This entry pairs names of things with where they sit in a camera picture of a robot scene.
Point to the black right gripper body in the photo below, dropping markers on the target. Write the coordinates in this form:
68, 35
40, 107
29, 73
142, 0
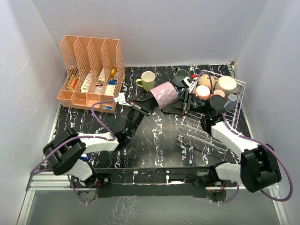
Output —
196, 105

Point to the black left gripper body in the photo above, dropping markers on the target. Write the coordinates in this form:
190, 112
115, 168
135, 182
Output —
135, 118

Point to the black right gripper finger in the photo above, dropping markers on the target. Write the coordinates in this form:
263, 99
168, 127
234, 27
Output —
175, 108
183, 96

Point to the light pink mug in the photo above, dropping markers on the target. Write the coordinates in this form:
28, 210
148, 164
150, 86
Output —
203, 92

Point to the purple ceramic mug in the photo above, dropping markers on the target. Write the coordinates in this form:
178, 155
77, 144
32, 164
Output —
164, 94

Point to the tan glazed round mug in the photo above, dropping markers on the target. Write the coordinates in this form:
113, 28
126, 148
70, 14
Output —
208, 81

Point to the yellow-green ceramic mug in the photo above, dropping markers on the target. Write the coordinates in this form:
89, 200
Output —
147, 81

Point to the small white cup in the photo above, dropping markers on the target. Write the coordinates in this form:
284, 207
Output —
230, 102

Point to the green-inside mushroom pattern mug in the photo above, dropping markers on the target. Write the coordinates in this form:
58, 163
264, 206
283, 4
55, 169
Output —
228, 85

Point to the pink mug white inside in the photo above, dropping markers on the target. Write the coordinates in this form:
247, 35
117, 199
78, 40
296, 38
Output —
220, 93

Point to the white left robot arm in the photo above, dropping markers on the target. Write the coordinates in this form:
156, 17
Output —
64, 152

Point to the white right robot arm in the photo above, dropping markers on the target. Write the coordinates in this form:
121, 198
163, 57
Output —
258, 167

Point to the dark grey round mug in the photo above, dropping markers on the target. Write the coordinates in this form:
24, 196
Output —
179, 76

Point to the white printed flat box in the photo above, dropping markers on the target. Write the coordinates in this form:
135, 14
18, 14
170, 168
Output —
110, 89

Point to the blue white small box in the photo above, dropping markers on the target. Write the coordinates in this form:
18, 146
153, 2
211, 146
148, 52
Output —
113, 82

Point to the yellow small bottle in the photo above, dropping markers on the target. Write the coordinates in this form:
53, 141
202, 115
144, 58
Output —
113, 73

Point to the white red medicine box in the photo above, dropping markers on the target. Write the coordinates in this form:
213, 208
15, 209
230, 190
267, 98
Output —
101, 78

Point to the white labelled box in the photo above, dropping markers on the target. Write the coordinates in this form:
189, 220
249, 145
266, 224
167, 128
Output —
87, 83

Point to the blue stapler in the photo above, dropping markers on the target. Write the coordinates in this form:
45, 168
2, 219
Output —
85, 157

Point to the pink plastic file organizer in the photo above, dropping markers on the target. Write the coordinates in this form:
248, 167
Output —
84, 55

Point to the orange red packet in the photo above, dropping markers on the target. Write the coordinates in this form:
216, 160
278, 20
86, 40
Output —
71, 86

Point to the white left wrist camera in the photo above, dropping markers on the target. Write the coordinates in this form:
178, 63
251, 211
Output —
121, 100

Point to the white wire dish rack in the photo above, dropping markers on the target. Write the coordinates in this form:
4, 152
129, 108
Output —
196, 127

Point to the black front mounting rail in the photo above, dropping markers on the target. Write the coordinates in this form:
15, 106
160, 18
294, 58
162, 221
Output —
166, 181

